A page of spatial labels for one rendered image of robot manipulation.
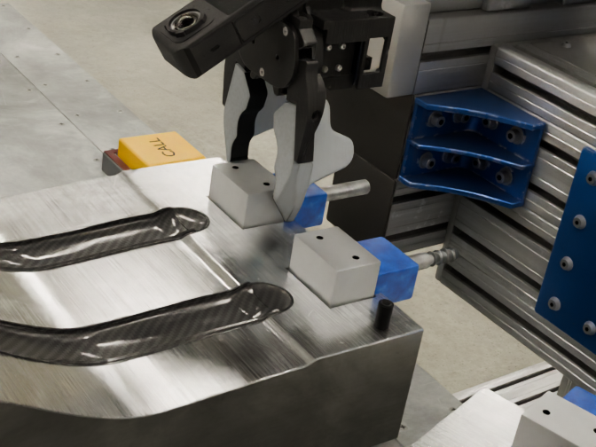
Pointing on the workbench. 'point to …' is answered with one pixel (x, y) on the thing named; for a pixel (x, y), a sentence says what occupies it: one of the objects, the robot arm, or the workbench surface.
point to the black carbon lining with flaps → (144, 231)
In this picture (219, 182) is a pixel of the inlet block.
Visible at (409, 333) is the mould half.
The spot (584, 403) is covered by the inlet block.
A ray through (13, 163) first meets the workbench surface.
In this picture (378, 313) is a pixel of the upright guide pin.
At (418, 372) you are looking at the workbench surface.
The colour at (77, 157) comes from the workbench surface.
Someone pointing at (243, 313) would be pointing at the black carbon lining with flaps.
